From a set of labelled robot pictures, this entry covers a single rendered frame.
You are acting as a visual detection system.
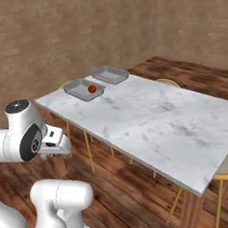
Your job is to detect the marble top wooden dining counter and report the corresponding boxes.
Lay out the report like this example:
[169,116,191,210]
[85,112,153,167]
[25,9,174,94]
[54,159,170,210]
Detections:
[32,57,228,228]

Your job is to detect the grey tupperware tray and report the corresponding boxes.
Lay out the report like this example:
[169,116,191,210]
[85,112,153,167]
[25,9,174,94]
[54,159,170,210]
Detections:
[89,63,131,88]
[62,76,108,105]

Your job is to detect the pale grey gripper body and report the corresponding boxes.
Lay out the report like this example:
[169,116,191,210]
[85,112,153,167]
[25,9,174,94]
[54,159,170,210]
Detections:
[38,134,72,160]

